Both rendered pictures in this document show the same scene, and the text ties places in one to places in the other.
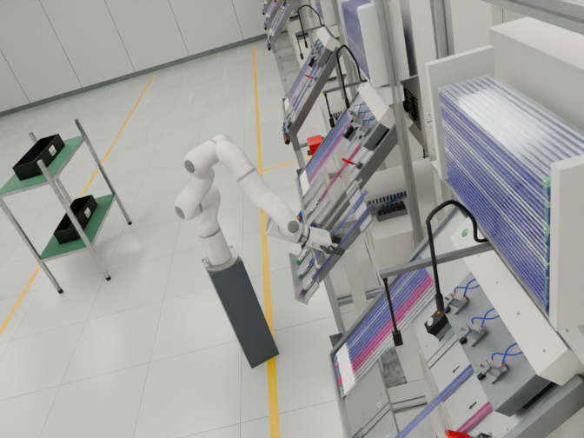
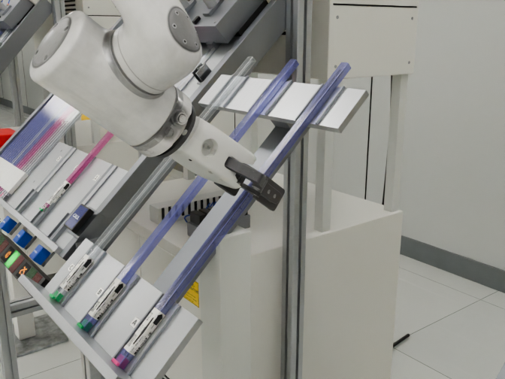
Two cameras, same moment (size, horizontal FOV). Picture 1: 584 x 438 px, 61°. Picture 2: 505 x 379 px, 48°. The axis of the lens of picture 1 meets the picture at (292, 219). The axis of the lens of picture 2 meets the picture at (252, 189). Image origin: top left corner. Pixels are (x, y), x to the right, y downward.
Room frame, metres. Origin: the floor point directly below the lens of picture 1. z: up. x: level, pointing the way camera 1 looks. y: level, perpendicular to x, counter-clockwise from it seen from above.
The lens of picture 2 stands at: (1.13, 0.33, 1.12)
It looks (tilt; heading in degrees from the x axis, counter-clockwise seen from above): 16 degrees down; 318
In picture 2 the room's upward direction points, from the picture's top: straight up
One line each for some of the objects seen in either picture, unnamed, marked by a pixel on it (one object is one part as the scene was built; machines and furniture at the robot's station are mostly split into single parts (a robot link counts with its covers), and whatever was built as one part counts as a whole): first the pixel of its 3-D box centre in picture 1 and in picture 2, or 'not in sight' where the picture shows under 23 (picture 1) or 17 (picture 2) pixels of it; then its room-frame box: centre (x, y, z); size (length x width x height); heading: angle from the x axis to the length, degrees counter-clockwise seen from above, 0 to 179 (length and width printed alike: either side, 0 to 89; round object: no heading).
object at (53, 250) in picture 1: (68, 203); not in sight; (3.92, 1.75, 0.55); 0.91 x 0.46 x 1.10; 175
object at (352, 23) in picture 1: (368, 37); not in sight; (2.31, -0.59, 1.52); 0.51 x 0.13 x 0.27; 175
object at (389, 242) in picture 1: (422, 235); (238, 297); (2.36, -0.71, 0.31); 0.70 x 0.65 x 0.62; 175
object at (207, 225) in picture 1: (205, 208); not in sight; (2.19, 0.39, 1.00); 0.19 x 0.12 x 0.24; 128
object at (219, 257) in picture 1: (215, 245); not in sight; (2.17, 0.41, 0.79); 0.19 x 0.19 x 0.18
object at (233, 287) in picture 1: (242, 308); not in sight; (2.17, 0.41, 0.35); 0.18 x 0.18 x 0.70; 15
